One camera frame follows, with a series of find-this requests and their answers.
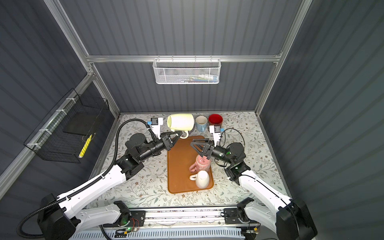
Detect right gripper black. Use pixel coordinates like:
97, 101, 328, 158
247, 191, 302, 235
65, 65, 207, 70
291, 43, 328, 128
191, 138, 234, 167

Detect pens in white basket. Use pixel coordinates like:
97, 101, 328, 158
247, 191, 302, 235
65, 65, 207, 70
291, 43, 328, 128
179, 75, 219, 83

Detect white perforated cable duct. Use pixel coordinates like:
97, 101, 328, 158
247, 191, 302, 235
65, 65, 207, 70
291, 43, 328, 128
68, 227, 250, 240

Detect black skull pattern mug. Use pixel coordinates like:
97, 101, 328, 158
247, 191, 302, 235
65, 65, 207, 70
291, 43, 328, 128
208, 114, 224, 133

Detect pink ghost mug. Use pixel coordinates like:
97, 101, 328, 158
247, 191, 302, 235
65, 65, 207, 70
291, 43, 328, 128
189, 155, 211, 173

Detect black corrugated cable hose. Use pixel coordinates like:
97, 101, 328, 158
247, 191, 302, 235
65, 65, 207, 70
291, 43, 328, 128
16, 118, 154, 240

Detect white cream mug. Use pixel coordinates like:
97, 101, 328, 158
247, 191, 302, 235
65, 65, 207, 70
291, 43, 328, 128
189, 170, 210, 189

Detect white wire mesh basket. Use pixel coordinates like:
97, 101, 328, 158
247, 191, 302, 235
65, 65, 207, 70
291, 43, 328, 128
153, 56, 222, 85

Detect light blue mug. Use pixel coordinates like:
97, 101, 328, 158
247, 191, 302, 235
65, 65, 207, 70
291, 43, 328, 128
196, 116, 209, 133

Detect black wire basket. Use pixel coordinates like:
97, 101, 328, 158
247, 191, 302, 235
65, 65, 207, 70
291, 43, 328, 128
24, 91, 110, 164

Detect floral table mat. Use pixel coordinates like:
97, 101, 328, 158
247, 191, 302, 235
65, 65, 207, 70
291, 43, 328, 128
86, 111, 291, 210

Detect light green mug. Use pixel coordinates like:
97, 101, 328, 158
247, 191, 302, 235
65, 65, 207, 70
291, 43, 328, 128
167, 114, 195, 139

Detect orange plastic tray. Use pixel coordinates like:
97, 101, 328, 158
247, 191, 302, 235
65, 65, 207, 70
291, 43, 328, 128
168, 136, 214, 194

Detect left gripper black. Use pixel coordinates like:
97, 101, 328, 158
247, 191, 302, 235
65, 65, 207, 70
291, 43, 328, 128
138, 129, 181, 164

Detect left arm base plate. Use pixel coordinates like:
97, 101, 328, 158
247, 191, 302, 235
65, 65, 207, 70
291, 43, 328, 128
103, 211, 146, 228

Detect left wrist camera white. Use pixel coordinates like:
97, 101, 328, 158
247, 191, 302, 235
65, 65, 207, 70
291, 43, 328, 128
147, 118, 164, 140

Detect yellow marker pen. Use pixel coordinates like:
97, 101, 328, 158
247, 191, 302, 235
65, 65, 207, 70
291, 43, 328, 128
79, 135, 93, 159

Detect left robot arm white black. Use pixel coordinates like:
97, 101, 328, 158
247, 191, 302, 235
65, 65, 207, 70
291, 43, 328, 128
38, 131, 183, 240

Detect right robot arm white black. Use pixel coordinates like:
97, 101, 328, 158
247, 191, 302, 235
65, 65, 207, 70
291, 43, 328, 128
191, 139, 318, 240

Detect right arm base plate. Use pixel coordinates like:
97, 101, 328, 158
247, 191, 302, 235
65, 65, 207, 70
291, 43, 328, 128
220, 208, 259, 225

